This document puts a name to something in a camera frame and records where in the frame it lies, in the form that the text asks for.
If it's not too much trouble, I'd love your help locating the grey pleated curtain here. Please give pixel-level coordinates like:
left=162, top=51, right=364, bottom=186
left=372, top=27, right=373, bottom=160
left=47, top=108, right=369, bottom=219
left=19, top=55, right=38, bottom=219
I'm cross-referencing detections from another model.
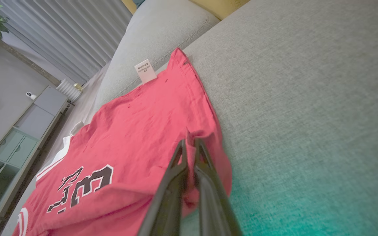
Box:
left=0, top=0, right=134, bottom=86

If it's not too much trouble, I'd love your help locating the grey sofa back cushion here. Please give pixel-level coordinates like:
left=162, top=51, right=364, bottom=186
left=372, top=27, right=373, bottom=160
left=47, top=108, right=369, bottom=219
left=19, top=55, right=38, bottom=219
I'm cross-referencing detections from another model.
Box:
left=92, top=0, right=221, bottom=112

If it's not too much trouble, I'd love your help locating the grey glass-door TV cabinet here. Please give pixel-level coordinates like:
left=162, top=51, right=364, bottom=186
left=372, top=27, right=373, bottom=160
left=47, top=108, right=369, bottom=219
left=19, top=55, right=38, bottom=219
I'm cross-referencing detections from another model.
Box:
left=0, top=85, right=70, bottom=230

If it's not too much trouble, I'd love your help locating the red number 23 basketball jersey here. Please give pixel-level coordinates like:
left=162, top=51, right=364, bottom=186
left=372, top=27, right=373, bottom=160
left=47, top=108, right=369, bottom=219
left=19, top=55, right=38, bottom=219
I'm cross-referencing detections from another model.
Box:
left=12, top=48, right=233, bottom=236

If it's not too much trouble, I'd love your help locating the grey fabric sofa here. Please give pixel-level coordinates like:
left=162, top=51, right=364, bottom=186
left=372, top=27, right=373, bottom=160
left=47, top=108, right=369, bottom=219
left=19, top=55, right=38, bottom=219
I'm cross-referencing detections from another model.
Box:
left=0, top=0, right=378, bottom=236

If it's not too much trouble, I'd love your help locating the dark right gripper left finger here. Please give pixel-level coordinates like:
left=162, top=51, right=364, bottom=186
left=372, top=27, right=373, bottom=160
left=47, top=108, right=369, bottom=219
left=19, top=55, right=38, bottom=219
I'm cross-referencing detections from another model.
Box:
left=138, top=139, right=189, bottom=236

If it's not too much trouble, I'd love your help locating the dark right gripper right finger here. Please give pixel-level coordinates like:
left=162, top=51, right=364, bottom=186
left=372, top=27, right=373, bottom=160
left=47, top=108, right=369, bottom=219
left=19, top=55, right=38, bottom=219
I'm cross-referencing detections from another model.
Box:
left=194, top=138, right=243, bottom=236

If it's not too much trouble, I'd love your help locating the small yellow throw pillow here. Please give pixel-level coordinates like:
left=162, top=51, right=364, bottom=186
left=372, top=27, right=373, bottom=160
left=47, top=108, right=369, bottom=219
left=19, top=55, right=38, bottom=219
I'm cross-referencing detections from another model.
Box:
left=121, top=0, right=137, bottom=14

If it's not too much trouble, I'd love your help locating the large yellow sofa cushion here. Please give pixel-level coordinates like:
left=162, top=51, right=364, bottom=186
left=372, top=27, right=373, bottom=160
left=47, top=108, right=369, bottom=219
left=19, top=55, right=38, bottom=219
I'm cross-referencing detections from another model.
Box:
left=189, top=0, right=251, bottom=21

